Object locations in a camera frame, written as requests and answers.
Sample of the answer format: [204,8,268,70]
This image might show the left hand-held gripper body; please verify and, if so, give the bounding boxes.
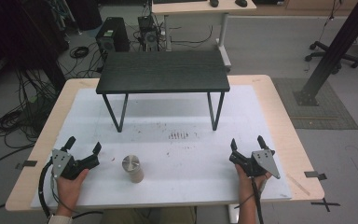
[51,148,102,181]

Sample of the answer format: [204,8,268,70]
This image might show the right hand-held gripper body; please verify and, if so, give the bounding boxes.
[228,148,282,180]

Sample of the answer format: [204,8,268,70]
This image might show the brown jar with silver lid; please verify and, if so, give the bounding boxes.
[121,154,145,184]

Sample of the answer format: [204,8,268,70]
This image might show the black shelf with metal legs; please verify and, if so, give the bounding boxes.
[95,50,231,133]

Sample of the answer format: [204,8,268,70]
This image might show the person's right hand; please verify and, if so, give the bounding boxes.
[235,163,273,203]

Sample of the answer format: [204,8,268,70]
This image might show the person's left hand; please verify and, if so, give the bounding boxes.
[55,168,90,217]

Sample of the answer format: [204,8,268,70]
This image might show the clear tape strip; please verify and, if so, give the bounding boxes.
[285,173,311,197]

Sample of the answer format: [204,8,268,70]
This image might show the white table leg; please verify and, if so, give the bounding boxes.
[227,203,241,224]

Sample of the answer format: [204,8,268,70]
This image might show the white table mat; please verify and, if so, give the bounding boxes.
[30,85,293,209]

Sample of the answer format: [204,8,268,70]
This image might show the grey floor mat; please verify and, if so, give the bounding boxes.
[271,77,358,131]

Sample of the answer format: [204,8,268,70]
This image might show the person's olive trousers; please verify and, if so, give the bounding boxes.
[100,206,198,224]

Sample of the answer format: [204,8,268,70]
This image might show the black office chair base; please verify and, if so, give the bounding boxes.
[304,40,358,75]

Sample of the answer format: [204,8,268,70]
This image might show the black computer tower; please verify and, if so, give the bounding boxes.
[95,16,131,54]

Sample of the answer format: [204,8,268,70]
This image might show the open-sided computer tower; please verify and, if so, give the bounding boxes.
[137,15,161,52]

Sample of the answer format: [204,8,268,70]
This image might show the light wooden desk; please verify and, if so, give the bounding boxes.
[151,0,257,73]

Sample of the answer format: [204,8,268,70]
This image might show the black keyboard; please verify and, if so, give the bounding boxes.
[152,0,208,5]

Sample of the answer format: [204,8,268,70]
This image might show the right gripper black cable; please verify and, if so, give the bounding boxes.
[233,176,265,224]

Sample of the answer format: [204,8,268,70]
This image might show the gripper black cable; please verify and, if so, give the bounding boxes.
[233,176,265,224]
[37,158,58,219]

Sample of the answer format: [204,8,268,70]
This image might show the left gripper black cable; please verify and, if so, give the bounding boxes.
[37,158,58,219]

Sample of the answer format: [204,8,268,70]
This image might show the tangle of black floor cables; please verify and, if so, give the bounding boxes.
[0,68,61,149]

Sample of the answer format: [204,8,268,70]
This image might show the white watch strap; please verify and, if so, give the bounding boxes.
[47,214,74,224]

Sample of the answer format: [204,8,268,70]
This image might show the coiled black cable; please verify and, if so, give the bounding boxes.
[69,45,90,60]

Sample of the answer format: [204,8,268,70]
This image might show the black cable under desk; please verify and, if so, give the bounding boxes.
[170,24,214,49]

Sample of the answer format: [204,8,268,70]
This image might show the black metal post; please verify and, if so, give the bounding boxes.
[293,0,358,107]

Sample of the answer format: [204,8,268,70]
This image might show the thin hanging cable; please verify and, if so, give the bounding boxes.
[318,0,345,43]

